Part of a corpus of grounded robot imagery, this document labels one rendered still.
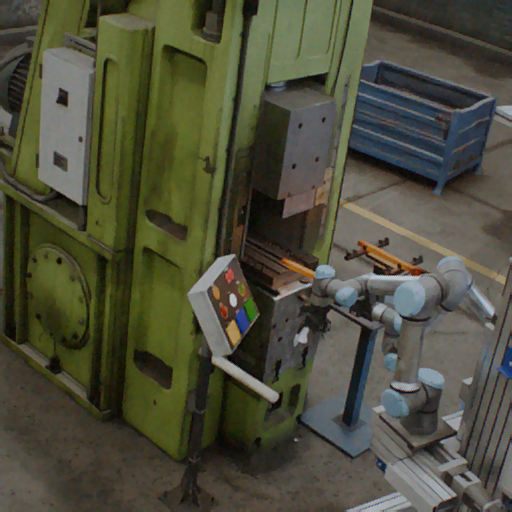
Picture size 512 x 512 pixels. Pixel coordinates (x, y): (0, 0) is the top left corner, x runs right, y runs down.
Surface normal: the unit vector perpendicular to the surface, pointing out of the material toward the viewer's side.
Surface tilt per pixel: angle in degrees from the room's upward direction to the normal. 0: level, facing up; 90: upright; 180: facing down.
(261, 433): 90
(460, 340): 0
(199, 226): 89
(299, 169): 90
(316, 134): 90
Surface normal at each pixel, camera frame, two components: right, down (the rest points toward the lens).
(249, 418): -0.68, 0.26
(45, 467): 0.13, -0.87
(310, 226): 0.72, 0.40
